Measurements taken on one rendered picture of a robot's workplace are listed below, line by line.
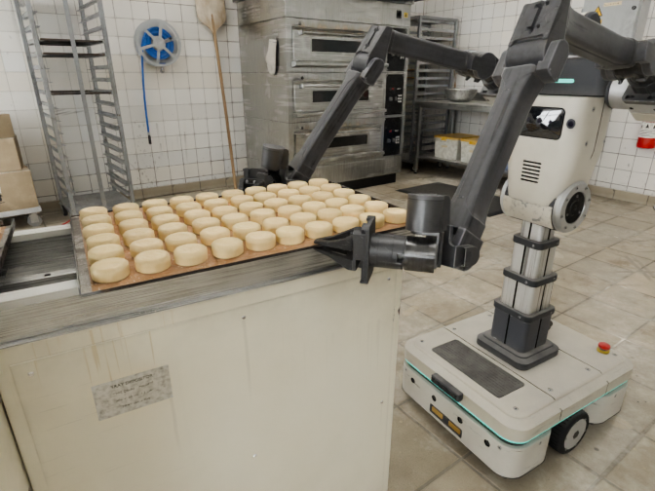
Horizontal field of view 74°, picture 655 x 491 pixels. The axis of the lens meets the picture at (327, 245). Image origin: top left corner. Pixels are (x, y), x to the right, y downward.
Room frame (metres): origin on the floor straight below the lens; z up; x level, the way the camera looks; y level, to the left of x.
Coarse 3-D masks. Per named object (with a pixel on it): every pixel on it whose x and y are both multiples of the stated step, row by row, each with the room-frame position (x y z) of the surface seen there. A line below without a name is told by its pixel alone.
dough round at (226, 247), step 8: (216, 240) 0.66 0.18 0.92; (224, 240) 0.66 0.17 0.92; (232, 240) 0.66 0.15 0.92; (240, 240) 0.66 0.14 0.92; (216, 248) 0.63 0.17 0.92; (224, 248) 0.63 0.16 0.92; (232, 248) 0.63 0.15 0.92; (240, 248) 0.64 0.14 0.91; (216, 256) 0.63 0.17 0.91; (224, 256) 0.63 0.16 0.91; (232, 256) 0.63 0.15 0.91
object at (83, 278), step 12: (360, 192) 1.01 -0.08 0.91; (168, 204) 0.95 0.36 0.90; (72, 216) 0.85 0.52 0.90; (72, 228) 0.77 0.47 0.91; (396, 228) 0.77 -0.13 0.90; (72, 240) 0.68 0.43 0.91; (84, 252) 0.66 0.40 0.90; (288, 252) 0.66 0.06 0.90; (84, 264) 0.61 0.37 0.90; (228, 264) 0.61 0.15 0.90; (84, 276) 0.57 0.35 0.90; (168, 276) 0.56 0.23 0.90; (180, 276) 0.57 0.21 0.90; (84, 288) 0.53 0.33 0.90; (108, 288) 0.52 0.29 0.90; (120, 288) 0.53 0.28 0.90
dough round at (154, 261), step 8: (136, 256) 0.59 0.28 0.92; (144, 256) 0.59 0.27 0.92; (152, 256) 0.59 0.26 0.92; (160, 256) 0.59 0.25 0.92; (168, 256) 0.60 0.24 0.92; (136, 264) 0.58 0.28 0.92; (144, 264) 0.57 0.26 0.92; (152, 264) 0.58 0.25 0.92; (160, 264) 0.58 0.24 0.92; (168, 264) 0.59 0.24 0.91; (144, 272) 0.57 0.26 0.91; (152, 272) 0.57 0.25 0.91
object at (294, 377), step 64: (128, 320) 0.56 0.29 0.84; (192, 320) 0.60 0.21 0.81; (256, 320) 0.65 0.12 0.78; (320, 320) 0.72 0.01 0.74; (384, 320) 0.79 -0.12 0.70; (0, 384) 0.48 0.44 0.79; (64, 384) 0.51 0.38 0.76; (128, 384) 0.55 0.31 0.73; (192, 384) 0.60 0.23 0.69; (256, 384) 0.65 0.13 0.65; (320, 384) 0.72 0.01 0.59; (384, 384) 0.80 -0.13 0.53; (64, 448) 0.50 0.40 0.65; (128, 448) 0.54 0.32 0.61; (192, 448) 0.59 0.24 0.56; (256, 448) 0.65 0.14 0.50; (320, 448) 0.71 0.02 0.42; (384, 448) 0.80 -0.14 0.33
